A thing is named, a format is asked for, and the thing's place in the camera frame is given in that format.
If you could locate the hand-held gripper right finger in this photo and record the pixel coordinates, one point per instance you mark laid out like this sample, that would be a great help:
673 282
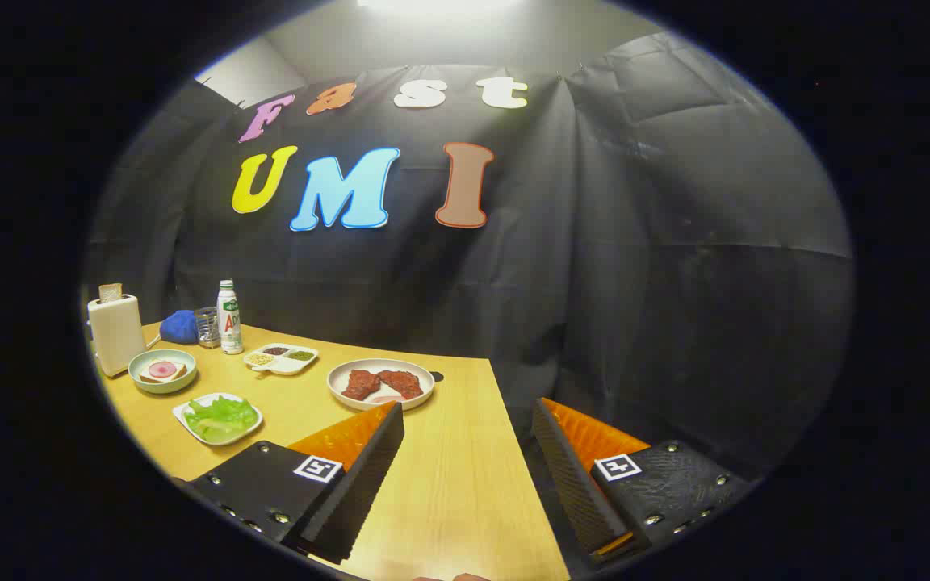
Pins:
574 484

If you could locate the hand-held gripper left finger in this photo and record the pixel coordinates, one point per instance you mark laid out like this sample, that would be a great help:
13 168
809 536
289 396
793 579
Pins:
352 492

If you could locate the green lettuce leaf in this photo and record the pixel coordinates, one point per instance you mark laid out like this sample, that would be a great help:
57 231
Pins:
223 418

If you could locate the plain toast bread slice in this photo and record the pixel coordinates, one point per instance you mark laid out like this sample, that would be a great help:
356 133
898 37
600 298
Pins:
110 293

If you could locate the red meat piece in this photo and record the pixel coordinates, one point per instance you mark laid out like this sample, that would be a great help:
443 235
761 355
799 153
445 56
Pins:
361 385
402 383

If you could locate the white round meat plate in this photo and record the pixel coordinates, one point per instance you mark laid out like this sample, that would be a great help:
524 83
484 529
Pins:
421 379

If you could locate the white divided dish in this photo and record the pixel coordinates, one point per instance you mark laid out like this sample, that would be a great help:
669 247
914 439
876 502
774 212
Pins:
291 367

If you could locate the pile of green beans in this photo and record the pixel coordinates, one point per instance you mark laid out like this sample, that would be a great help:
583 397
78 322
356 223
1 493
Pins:
301 355

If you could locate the pile of yellow soybeans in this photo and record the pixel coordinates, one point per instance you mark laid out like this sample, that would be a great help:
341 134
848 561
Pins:
260 359

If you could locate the white square plate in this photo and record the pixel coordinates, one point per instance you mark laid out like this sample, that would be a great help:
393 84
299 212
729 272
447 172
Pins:
186 420

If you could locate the white plastic bottle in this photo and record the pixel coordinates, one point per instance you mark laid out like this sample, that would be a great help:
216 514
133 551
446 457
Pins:
230 323

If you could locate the bread slice under ham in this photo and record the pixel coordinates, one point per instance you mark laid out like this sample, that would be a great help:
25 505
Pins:
181 372

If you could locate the black backdrop cloth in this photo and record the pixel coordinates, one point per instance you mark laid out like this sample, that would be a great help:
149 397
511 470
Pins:
513 282

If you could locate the pink ham slice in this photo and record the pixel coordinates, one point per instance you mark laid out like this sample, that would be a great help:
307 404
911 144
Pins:
162 370

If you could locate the pale green round plate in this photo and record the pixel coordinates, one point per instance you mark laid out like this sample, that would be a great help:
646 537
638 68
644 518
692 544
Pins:
142 382

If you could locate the blue cloth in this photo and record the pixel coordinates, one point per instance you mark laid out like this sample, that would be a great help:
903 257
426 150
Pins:
179 327

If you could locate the white toaster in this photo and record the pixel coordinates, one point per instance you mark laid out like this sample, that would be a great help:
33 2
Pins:
116 335

